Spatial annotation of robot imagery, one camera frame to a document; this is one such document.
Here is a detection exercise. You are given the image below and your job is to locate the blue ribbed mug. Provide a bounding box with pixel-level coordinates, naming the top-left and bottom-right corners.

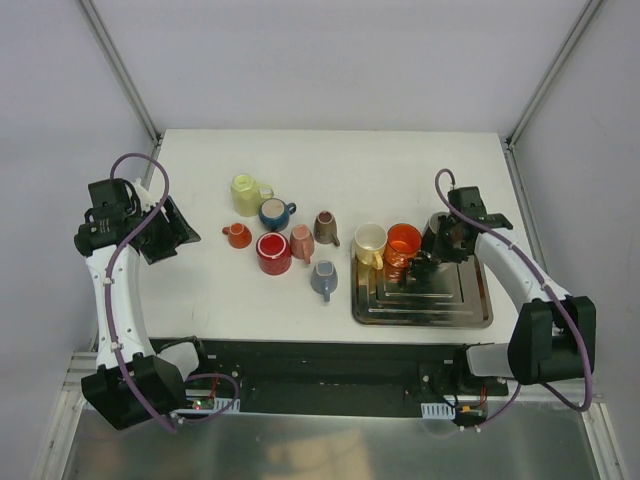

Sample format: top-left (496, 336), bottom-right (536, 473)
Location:
top-left (259, 198), bottom-right (297, 232)

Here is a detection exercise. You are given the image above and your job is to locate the brown striped mug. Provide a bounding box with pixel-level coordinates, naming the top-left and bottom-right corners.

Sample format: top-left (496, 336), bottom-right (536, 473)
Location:
top-left (314, 210), bottom-right (340, 247)

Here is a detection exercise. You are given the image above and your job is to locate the red mug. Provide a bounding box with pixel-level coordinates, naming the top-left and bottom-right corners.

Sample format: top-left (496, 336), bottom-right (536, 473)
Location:
top-left (256, 232), bottom-right (292, 276)

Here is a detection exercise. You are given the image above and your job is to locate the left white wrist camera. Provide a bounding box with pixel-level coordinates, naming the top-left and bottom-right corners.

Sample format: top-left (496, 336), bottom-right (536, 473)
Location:
top-left (133, 178), bottom-right (155, 212)

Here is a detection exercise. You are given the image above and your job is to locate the dark green mug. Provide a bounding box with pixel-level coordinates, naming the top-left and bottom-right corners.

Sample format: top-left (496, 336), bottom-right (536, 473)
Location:
top-left (421, 211), bottom-right (449, 252)

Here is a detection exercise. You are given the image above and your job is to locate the steel baking tray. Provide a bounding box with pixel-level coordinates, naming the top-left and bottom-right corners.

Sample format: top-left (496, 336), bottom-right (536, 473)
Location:
top-left (350, 245), bottom-right (493, 329)

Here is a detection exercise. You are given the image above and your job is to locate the right white cable duct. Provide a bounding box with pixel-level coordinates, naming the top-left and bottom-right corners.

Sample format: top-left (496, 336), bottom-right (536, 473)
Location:
top-left (420, 403), bottom-right (488, 421)

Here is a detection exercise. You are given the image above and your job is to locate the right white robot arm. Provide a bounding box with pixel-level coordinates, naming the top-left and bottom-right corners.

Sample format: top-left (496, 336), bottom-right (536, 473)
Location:
top-left (409, 186), bottom-right (596, 395)

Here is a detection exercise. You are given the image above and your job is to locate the white cable duct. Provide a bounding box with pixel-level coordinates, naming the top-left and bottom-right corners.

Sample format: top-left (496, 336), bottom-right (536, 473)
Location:
top-left (420, 403), bottom-right (488, 421)
top-left (176, 397), bottom-right (241, 415)

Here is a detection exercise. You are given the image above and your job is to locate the pink mug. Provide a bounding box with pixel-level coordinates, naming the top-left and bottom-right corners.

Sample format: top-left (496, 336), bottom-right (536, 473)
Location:
top-left (290, 224), bottom-right (315, 265)

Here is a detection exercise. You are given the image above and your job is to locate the bright orange mug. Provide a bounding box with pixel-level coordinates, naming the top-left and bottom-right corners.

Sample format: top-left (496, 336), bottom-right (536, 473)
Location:
top-left (383, 223), bottom-right (422, 268)

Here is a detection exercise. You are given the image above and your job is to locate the grey-blue mug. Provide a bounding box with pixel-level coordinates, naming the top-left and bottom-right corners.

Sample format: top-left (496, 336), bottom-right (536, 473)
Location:
top-left (310, 260), bottom-right (338, 302)

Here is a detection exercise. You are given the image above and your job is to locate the left white cable duct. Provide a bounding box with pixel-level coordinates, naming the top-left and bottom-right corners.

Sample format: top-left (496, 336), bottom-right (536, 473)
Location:
top-left (176, 397), bottom-right (241, 415)

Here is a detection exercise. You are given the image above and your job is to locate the aluminium frame post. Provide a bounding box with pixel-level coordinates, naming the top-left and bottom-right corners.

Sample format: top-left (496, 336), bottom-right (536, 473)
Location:
top-left (75, 0), bottom-right (162, 146)
top-left (504, 0), bottom-right (606, 150)

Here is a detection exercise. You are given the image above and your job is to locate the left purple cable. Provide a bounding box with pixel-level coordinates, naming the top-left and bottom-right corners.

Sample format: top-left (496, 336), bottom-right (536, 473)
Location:
top-left (102, 152), bottom-right (242, 435)

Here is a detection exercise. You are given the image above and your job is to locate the small orange cup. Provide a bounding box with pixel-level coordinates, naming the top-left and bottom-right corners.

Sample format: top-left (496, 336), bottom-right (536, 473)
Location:
top-left (222, 223), bottom-right (252, 249)

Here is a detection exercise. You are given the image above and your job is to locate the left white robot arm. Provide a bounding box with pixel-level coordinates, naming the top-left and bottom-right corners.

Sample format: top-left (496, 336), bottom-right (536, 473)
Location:
top-left (74, 178), bottom-right (212, 430)

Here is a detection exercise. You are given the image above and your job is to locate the pale yellow-green mug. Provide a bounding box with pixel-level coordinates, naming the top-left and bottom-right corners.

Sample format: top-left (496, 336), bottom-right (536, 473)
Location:
top-left (230, 174), bottom-right (274, 217)

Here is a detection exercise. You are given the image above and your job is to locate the left aluminium frame post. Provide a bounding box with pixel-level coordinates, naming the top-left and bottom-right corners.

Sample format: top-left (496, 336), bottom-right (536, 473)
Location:
top-left (75, 0), bottom-right (162, 146)

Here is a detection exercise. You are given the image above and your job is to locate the right aluminium frame post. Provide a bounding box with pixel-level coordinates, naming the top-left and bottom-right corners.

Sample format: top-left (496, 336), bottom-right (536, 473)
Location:
top-left (504, 0), bottom-right (606, 150)

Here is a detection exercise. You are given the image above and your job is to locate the yellow mug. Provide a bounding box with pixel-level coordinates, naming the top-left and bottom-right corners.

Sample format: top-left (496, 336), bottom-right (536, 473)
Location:
top-left (354, 223), bottom-right (387, 270)

